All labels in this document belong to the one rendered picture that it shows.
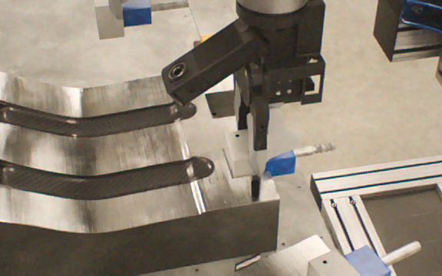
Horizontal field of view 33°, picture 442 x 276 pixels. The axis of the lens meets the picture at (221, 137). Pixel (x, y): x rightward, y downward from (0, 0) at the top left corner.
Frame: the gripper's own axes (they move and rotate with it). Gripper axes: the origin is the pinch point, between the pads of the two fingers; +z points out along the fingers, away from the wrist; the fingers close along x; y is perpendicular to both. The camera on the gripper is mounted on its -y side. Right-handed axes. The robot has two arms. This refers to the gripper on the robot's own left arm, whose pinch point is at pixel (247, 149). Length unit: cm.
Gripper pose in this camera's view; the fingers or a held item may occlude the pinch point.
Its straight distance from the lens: 88.0
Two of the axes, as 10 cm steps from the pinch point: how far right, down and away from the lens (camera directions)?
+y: 9.8, -1.5, 1.6
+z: 0.0, 7.5, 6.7
